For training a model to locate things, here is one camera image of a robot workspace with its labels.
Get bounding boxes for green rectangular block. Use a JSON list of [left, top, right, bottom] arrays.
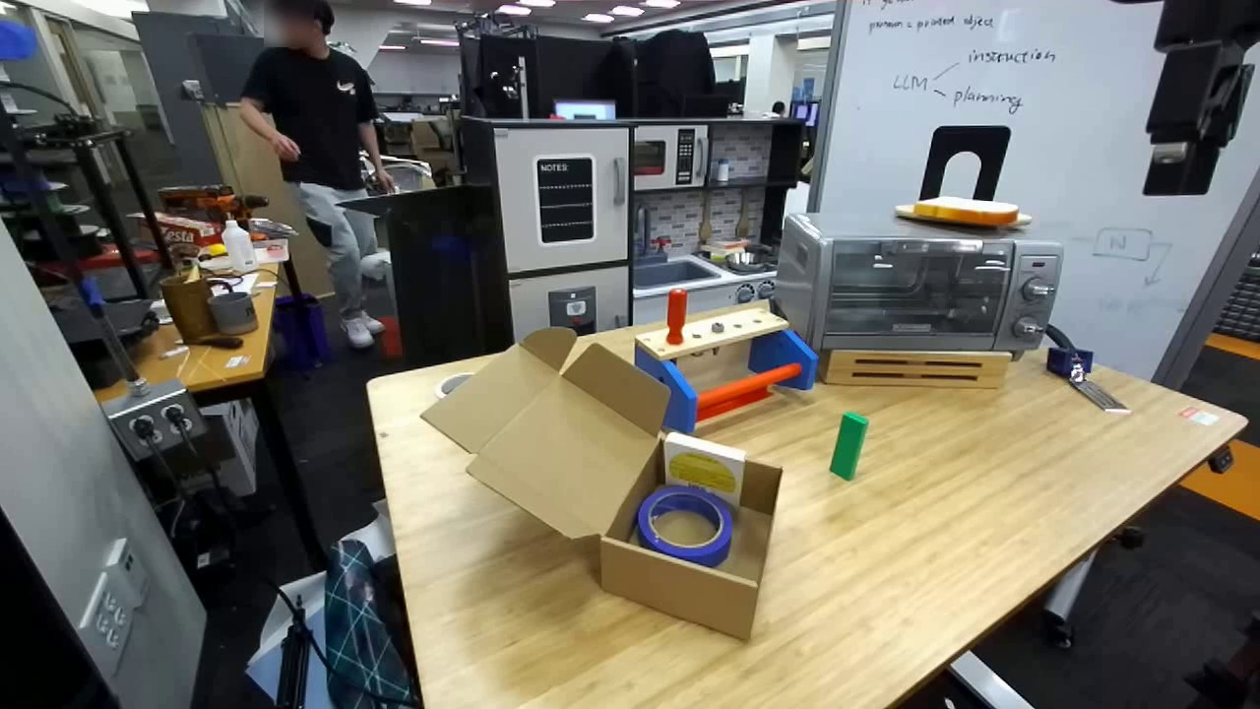
[[830, 410, 869, 480]]

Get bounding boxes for open cardboard box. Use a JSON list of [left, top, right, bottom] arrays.
[[427, 326, 784, 644]]

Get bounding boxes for white and yellow card box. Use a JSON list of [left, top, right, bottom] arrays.
[[663, 432, 749, 506]]

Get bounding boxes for grey control box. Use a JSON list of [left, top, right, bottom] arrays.
[[103, 382, 205, 461]]

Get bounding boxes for orange toy peg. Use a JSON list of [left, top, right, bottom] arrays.
[[667, 292, 690, 347]]

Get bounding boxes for blue wooden toy workbench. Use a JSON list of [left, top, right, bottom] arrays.
[[636, 306, 820, 432]]

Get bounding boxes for orange toy cylinder bar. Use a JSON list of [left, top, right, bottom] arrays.
[[699, 364, 805, 421]]

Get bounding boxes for toy play kitchen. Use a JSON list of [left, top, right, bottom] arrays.
[[461, 119, 799, 335]]

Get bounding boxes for blue tape roll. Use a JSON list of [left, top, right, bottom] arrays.
[[636, 484, 736, 569]]

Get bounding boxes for wooden slatted stand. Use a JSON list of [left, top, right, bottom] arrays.
[[823, 351, 1012, 392]]

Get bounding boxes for silver toaster oven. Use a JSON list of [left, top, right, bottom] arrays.
[[775, 213, 1064, 351]]

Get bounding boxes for orange plate on oven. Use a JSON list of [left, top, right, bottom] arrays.
[[896, 197, 1030, 231]]

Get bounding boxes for person in black shirt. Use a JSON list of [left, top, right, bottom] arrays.
[[242, 44, 390, 351]]

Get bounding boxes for blue clamp tool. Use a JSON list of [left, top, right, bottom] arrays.
[[1049, 326, 1121, 415]]

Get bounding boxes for brown paper bag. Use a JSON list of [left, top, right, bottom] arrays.
[[163, 272, 220, 344]]

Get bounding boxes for wooden side desk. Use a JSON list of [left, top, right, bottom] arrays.
[[129, 272, 281, 397]]

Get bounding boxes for whiteboard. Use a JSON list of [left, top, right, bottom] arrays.
[[814, 0, 1260, 382]]

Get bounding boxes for black bracket on whiteboard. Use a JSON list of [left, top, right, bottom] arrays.
[[918, 123, 1018, 207]]

